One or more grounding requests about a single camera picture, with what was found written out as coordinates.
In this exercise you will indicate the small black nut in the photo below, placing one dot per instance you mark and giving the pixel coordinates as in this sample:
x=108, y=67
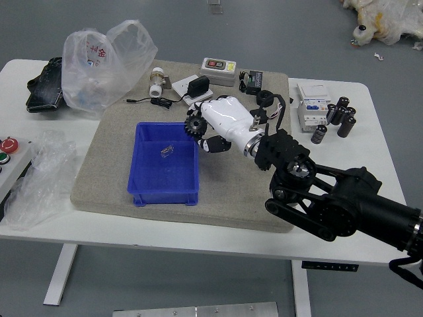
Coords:
x=265, y=98

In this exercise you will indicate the black table control panel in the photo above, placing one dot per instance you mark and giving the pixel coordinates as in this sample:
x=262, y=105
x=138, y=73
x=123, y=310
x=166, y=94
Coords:
x=330, y=266

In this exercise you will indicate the green push button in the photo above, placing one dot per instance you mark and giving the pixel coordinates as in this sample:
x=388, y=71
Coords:
x=3, y=158

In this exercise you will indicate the grey switch box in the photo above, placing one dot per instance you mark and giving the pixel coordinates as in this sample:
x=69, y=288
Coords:
x=216, y=72

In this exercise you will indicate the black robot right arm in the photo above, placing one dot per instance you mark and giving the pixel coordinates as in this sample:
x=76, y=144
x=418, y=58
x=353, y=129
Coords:
x=360, y=198

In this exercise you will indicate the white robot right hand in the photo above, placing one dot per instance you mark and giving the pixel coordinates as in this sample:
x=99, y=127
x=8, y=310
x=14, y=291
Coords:
x=228, y=119

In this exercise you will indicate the black gear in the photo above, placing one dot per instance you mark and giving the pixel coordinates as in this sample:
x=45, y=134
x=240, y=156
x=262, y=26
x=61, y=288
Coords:
x=193, y=127

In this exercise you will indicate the brass valve with white ends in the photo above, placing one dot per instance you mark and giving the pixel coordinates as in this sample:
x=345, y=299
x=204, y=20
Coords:
x=157, y=82

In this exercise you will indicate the white circuit breaker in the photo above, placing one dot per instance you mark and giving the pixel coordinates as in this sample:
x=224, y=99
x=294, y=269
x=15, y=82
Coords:
x=312, y=105

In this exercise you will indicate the red emergency stop button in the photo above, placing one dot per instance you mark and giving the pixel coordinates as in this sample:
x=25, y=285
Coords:
x=8, y=145

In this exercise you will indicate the black module with label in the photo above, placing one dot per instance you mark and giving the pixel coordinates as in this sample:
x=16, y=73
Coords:
x=253, y=82

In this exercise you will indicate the small white scrap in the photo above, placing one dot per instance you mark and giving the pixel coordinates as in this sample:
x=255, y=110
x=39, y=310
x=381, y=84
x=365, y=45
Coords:
x=378, y=56

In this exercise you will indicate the grey-brown mat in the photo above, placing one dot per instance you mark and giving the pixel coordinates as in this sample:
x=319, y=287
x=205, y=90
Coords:
x=231, y=191

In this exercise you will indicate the grey floor fixture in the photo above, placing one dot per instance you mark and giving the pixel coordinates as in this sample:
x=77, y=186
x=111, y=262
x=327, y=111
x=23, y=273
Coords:
x=215, y=6

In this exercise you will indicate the white socket plate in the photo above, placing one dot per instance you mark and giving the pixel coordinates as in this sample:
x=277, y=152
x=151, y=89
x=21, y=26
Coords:
x=180, y=86

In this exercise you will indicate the black case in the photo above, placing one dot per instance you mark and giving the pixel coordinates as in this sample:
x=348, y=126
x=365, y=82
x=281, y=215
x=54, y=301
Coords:
x=44, y=89

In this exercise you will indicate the blue plastic box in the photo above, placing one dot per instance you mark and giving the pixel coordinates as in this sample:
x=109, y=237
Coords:
x=163, y=180

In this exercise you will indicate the clear bag with red print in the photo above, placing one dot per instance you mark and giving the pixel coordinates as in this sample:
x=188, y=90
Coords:
x=99, y=76

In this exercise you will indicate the crumpled clear plastic bag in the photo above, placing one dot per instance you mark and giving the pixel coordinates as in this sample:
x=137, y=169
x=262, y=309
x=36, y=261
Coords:
x=43, y=178

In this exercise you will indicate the grey control box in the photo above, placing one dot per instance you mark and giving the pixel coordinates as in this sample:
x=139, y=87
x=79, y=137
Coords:
x=13, y=171

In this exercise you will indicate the grey metal plate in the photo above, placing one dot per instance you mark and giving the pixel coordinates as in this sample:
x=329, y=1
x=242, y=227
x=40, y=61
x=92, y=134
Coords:
x=198, y=310

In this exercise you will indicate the white table leg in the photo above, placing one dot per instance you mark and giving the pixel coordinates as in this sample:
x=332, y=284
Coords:
x=59, y=274
x=301, y=294

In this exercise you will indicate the plush toy in plastic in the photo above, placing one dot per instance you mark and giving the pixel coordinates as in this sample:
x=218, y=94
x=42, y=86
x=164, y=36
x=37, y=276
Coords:
x=386, y=20

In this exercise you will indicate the small clear plastic piece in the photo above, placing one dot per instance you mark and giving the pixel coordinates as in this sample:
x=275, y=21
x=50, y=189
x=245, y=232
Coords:
x=166, y=151

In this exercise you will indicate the black power adapter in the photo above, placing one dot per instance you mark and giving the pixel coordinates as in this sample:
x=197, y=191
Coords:
x=198, y=86

